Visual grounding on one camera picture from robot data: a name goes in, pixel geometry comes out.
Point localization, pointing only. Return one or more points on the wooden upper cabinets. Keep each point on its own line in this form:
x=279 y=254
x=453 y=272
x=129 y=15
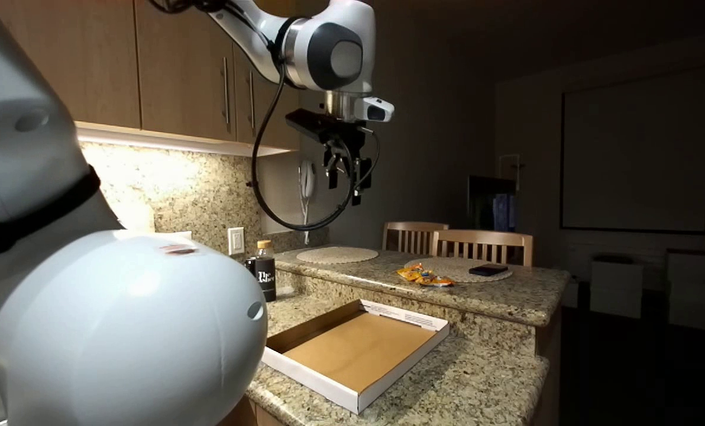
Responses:
x=170 y=72

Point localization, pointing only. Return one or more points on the white square stool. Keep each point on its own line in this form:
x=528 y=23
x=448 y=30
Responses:
x=616 y=286

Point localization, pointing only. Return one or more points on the dark glass bottle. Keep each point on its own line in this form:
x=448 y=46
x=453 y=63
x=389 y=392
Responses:
x=266 y=275

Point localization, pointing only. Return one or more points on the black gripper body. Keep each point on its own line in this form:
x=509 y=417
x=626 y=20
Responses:
x=346 y=144

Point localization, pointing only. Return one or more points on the wall projection screen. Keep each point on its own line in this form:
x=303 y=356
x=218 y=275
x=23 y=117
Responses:
x=637 y=149

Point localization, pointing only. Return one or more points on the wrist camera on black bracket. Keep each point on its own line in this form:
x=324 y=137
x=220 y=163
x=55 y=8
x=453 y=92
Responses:
x=377 y=110

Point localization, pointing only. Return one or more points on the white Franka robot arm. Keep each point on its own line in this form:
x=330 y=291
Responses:
x=130 y=331

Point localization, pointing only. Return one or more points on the white wall outlet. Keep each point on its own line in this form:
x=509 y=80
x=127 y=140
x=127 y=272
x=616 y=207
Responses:
x=236 y=239

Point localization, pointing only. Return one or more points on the flat cardboard box white rim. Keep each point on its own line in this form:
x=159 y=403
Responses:
x=354 y=356

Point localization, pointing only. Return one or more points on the black phone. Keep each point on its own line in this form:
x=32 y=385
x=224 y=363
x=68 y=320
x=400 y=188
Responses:
x=487 y=270

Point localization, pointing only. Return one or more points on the orange cartoon snack packet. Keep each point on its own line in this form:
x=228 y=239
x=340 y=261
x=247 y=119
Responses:
x=412 y=272
x=441 y=279

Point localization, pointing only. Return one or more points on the wooden slat-back chair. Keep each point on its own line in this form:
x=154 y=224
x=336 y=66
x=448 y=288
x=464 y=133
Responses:
x=408 y=227
x=486 y=237

